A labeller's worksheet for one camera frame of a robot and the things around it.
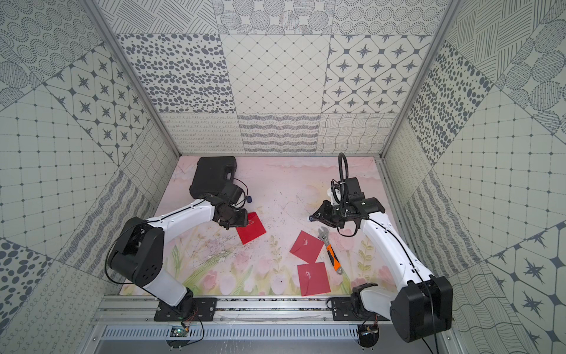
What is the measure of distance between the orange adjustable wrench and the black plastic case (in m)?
0.52

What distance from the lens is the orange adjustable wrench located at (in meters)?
0.85

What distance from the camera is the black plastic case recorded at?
1.03 m
